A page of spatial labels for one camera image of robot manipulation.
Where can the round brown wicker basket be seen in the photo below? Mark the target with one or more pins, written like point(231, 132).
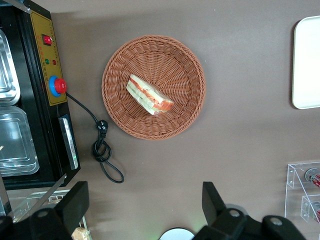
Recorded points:
point(172, 60)

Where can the clear acrylic bottle rack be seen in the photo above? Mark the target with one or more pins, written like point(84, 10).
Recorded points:
point(293, 180)

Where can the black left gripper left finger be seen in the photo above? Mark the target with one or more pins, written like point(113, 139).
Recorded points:
point(75, 205)

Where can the triangle sandwich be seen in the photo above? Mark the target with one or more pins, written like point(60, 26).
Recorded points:
point(147, 95)

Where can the black machine with yellow panel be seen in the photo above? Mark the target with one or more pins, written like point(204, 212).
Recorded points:
point(30, 112)

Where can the red cola bottle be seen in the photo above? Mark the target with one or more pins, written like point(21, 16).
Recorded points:
point(313, 177)

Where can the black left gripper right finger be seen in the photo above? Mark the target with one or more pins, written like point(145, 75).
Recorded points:
point(215, 207)

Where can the wrapped bread pack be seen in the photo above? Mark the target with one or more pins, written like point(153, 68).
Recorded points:
point(80, 235)

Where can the cream rectangular tray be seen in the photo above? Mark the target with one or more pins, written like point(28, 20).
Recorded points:
point(308, 65)

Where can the steel food container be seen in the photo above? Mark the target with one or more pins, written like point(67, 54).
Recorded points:
point(7, 75)
point(15, 142)

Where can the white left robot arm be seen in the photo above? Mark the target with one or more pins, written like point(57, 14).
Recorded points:
point(177, 235)

